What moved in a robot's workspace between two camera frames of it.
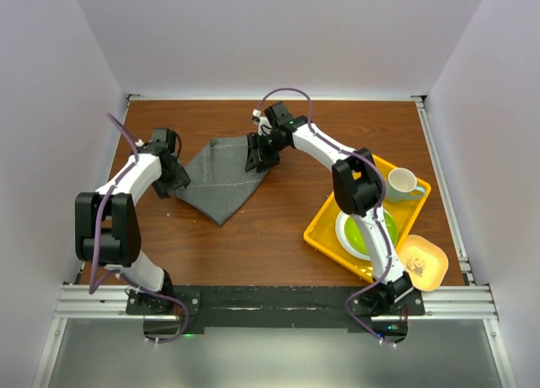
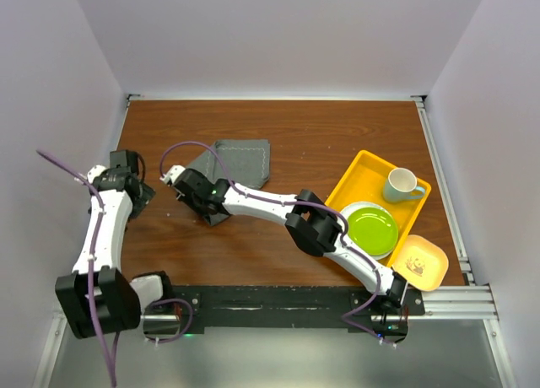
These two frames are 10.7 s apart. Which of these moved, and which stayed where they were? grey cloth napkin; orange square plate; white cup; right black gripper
Moved: right black gripper
Stayed: white cup; orange square plate; grey cloth napkin
